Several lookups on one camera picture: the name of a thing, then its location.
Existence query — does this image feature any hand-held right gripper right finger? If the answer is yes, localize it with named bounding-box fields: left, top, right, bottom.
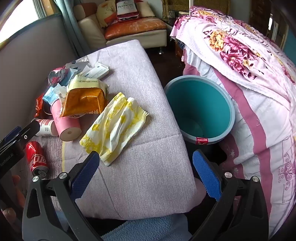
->
left=192, top=149, right=270, bottom=241

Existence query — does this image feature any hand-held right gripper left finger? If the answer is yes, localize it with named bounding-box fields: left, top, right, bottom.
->
left=22, top=151, right=103, bottom=241

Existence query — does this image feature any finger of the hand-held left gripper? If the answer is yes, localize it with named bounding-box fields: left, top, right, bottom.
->
left=0, top=119, right=41, bottom=153

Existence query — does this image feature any white and red paper cup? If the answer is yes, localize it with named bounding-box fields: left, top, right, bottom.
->
left=35, top=119, right=58, bottom=137

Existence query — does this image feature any red soda can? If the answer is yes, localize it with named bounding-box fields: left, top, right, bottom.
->
left=25, top=141, right=50, bottom=180

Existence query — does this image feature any orange snack wrapper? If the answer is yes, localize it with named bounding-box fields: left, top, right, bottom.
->
left=35, top=93, right=50, bottom=118

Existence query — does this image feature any pink paper cup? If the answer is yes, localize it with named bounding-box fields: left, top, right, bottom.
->
left=51, top=98, right=82, bottom=142

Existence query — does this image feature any white tissue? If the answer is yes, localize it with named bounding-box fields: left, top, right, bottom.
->
left=54, top=83, right=70, bottom=102

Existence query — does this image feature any yellow and white paper napkin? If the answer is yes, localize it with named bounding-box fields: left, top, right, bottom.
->
left=79, top=92, right=149, bottom=166

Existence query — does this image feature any gold and cream snack bag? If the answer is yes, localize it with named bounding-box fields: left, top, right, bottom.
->
left=60, top=74, right=110, bottom=118

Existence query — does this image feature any red and grey snack wrapper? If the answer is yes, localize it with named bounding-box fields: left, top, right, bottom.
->
left=47, top=66, right=79, bottom=87

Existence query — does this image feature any teal plastic trash bin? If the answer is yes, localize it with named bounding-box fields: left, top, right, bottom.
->
left=163, top=75, right=236, bottom=145

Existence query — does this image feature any blue and silver foil bag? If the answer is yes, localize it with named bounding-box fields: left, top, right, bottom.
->
left=65, top=61, right=91, bottom=77

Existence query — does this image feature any grey white packet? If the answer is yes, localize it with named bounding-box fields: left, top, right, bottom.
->
left=80, top=62, right=110, bottom=79

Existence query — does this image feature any person's left hand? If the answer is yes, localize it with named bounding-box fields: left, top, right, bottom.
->
left=0, top=174, right=26, bottom=232

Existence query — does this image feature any pink striped bed sheet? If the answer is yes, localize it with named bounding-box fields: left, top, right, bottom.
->
left=183, top=46, right=296, bottom=239

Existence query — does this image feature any light blue towel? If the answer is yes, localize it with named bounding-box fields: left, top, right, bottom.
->
left=100, top=214, right=192, bottom=241

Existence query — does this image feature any teal curtain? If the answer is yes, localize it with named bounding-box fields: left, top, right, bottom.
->
left=61, top=0, right=93, bottom=56

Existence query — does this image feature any pink floral blanket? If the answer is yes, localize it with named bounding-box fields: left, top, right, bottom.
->
left=170, top=6, right=296, bottom=112

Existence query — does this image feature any cream and orange sofa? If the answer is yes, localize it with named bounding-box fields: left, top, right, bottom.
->
left=73, top=3, right=167, bottom=55

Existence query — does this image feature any cream printed pillow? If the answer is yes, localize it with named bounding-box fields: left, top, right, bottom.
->
left=96, top=2, right=118, bottom=29

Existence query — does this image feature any teal glazed door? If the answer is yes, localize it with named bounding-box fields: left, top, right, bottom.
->
left=283, top=23, right=296, bottom=61

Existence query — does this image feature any red bag with white label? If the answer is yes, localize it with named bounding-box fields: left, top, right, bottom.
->
left=115, top=0, right=141, bottom=22

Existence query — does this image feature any brown wooden cabinet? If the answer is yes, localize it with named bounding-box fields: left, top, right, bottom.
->
left=250, top=0, right=289, bottom=47

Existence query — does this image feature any beige plain pillow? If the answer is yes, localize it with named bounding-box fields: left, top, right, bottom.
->
left=135, top=0, right=155, bottom=18

